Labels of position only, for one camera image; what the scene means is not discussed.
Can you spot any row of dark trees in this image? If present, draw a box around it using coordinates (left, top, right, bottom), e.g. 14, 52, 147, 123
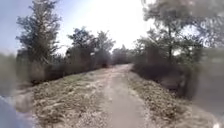
16, 27, 134, 84

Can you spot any pale dirt path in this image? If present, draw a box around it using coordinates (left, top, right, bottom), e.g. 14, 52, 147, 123
95, 63, 158, 128

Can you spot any group of trees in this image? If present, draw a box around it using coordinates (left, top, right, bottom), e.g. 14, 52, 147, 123
130, 0, 224, 101

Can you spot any dry grass verge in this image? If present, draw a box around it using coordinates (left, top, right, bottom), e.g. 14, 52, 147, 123
13, 67, 112, 128
124, 69, 222, 128

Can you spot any tall conifer tree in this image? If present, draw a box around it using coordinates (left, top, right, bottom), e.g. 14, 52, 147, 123
14, 0, 63, 65

